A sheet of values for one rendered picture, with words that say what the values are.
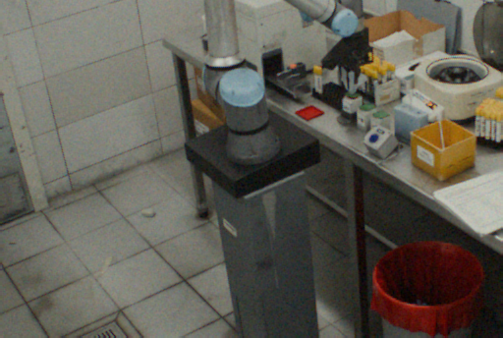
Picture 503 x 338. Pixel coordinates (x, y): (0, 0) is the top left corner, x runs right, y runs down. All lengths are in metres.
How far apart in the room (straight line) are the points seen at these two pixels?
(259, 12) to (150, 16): 1.38
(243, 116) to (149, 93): 1.99
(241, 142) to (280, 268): 0.42
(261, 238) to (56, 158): 1.92
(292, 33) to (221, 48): 0.59
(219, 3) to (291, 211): 0.63
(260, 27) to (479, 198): 1.00
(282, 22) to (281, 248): 0.80
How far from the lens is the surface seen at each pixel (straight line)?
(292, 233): 2.45
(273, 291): 2.52
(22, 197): 4.08
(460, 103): 2.55
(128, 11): 4.03
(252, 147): 2.29
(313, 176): 3.50
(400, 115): 2.46
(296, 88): 2.73
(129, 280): 3.53
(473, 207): 2.17
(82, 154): 4.17
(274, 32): 2.83
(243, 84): 2.24
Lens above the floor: 2.11
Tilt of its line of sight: 31 degrees down
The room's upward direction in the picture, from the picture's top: 5 degrees counter-clockwise
